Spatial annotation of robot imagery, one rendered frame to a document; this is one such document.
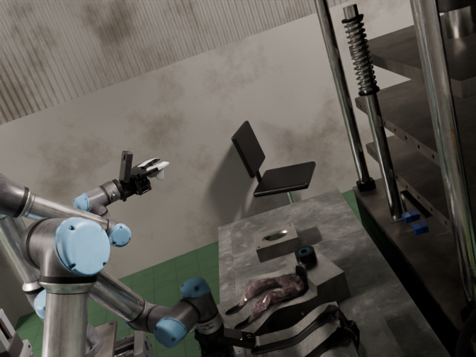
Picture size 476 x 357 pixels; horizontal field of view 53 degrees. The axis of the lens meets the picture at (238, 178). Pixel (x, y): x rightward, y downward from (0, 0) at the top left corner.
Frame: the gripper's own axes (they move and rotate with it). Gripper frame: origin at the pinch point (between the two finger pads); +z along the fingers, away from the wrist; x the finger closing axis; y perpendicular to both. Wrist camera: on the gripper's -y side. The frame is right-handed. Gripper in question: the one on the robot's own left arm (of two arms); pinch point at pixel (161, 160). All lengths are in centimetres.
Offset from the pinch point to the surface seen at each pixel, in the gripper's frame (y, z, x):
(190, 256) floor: 171, 71, -175
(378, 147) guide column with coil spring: 25, 82, 34
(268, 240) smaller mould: 61, 38, 1
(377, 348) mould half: 49, 10, 85
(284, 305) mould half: 50, 6, 48
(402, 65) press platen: -16, 71, 57
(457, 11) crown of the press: -26, 98, 62
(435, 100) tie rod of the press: -20, 38, 90
